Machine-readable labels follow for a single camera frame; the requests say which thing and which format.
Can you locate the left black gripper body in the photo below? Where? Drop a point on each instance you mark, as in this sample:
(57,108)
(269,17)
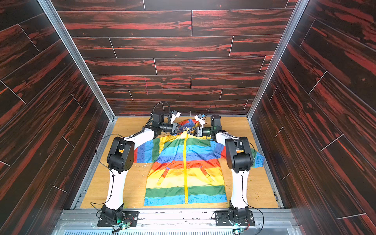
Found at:
(168,128)

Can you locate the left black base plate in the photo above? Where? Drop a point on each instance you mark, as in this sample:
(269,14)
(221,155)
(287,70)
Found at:
(129,218)

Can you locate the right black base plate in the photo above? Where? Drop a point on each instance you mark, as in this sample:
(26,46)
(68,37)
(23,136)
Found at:
(237,217)

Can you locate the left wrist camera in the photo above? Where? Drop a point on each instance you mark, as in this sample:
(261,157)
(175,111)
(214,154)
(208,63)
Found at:
(174,115)

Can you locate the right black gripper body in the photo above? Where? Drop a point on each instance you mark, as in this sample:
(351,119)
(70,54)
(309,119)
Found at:
(198,131)

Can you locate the rainbow striped zip jacket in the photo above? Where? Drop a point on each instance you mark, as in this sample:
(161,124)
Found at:
(186,170)

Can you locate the left green circuit board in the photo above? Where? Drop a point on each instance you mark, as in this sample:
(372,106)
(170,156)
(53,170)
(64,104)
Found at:
(125,225)

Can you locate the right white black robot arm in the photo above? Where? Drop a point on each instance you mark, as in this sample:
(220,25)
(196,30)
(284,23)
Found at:
(240,158)

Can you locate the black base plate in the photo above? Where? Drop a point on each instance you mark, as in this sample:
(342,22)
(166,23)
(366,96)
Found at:
(237,217)
(129,218)

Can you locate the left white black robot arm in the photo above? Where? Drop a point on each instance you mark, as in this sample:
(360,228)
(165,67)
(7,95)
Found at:
(120,159)

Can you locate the aluminium front rail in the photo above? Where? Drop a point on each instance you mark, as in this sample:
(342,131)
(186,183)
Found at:
(179,222)

